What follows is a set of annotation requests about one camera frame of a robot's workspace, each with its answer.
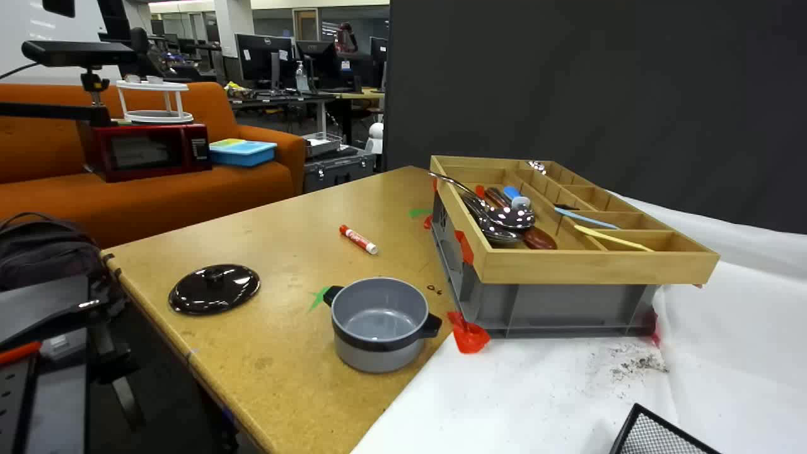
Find long metal spoon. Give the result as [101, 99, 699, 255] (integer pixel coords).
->
[429, 171, 525, 248]

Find red crate latch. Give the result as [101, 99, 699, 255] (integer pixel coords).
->
[446, 311, 494, 355]
[454, 226, 475, 266]

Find brown wooden spoon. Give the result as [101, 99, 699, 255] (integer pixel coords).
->
[521, 226, 560, 253]

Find gray plastic crate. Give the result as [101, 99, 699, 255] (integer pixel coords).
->
[429, 188, 661, 338]

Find red white Expo marker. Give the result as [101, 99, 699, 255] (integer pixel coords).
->
[338, 222, 380, 256]

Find white bottle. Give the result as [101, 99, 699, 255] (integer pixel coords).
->
[366, 115, 387, 159]

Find shiny metal ladle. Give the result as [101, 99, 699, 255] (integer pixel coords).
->
[482, 197, 538, 234]

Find teal flat box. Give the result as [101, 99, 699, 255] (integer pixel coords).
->
[206, 137, 279, 169]

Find light blue plastic utensil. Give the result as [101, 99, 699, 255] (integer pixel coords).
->
[552, 202, 622, 232]

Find wooden cutlery tray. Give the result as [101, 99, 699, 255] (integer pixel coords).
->
[429, 153, 724, 288]

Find person in background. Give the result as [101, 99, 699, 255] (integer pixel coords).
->
[332, 21, 359, 57]

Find black glossy pot lid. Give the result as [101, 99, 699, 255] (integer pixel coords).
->
[165, 261, 261, 318]

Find yellow plastic utensil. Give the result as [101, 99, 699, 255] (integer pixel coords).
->
[573, 219, 656, 255]

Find white table cloth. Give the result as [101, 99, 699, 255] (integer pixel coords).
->
[349, 197, 807, 454]

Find black computer monitor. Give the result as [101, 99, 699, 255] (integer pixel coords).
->
[235, 33, 296, 91]

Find orange sofa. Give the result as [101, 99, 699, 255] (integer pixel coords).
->
[0, 80, 310, 249]

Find red microwave oven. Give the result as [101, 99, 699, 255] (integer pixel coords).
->
[83, 121, 214, 183]

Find black backdrop curtain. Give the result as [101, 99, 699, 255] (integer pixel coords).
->
[383, 0, 807, 234]

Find white plastic stand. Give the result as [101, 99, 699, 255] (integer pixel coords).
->
[111, 77, 190, 128]

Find black mesh panel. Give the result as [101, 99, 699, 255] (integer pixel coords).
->
[607, 401, 721, 454]

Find black backpack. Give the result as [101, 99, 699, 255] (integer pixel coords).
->
[0, 212, 127, 355]

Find black horizontal mounting bar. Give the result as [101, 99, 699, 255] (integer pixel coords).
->
[0, 100, 111, 128]

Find gray pot black handles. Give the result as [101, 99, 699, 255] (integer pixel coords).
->
[319, 277, 443, 376]

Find black camera on mount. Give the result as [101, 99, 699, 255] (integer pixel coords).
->
[19, 37, 138, 94]

